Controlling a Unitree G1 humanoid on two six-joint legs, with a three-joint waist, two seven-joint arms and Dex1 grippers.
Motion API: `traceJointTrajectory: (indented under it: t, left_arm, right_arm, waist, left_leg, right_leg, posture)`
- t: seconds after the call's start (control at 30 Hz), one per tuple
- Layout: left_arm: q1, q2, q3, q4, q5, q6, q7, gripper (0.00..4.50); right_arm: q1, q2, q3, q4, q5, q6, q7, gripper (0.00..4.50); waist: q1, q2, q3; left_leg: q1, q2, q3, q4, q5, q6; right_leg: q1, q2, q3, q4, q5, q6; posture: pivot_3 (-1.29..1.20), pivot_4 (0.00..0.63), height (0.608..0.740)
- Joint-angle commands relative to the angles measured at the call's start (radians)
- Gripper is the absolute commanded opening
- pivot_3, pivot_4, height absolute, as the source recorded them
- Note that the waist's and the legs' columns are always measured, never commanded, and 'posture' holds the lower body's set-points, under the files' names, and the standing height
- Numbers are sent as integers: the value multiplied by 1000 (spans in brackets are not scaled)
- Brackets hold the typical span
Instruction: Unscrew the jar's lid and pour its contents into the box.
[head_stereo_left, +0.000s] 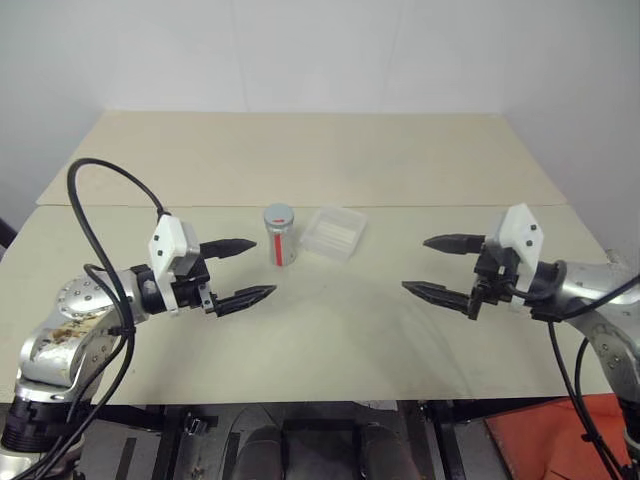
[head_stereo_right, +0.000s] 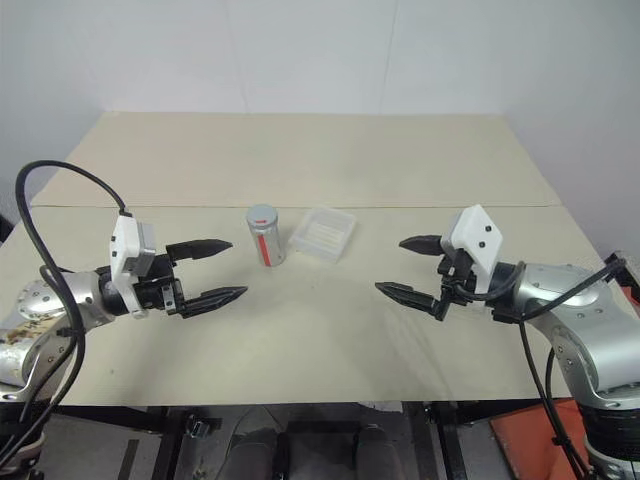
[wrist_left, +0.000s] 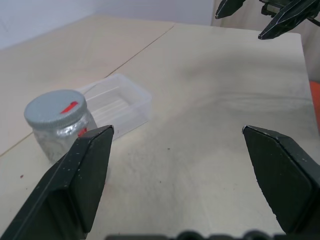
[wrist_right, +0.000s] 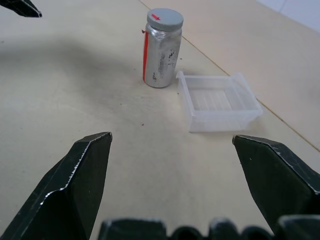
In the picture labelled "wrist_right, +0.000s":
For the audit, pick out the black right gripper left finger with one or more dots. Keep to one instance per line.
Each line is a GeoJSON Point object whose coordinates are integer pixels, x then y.
{"type": "Point", "coordinates": [72, 190]}

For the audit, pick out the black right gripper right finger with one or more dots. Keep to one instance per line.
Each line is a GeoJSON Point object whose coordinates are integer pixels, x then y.
{"type": "Point", "coordinates": [275, 180]}

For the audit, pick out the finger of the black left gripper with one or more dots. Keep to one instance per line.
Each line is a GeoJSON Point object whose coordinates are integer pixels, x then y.
{"type": "Point", "coordinates": [23, 8]}

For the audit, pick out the clear plastic tray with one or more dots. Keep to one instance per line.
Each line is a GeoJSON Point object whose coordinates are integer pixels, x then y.
{"type": "Point", "coordinates": [216, 100]}

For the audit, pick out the grey jar lid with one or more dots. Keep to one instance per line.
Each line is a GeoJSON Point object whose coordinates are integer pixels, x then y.
{"type": "Point", "coordinates": [165, 18]}

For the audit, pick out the silver jar with grey lid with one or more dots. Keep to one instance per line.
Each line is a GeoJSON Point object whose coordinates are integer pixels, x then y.
{"type": "Point", "coordinates": [160, 56]}

